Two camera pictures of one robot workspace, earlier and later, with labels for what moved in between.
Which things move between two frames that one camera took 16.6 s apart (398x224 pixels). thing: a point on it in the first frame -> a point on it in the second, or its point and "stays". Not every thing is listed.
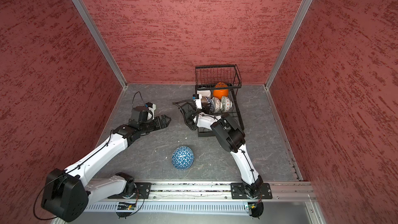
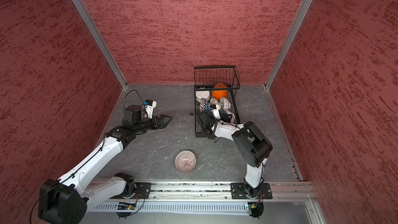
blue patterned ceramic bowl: x=183 y=157 -> x=225 y=112
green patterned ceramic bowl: x=226 y=104 stays
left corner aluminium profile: x=82 y=9 stays
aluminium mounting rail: x=296 y=191 stays
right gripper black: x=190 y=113 -> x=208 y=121
